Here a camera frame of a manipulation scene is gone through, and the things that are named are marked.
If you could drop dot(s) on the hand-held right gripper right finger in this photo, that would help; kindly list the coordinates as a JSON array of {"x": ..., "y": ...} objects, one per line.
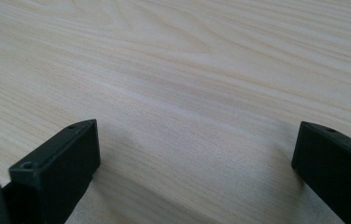
[{"x": 335, "y": 168}]

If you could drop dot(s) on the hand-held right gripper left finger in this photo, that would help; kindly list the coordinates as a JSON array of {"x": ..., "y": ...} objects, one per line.
[{"x": 61, "y": 168}]

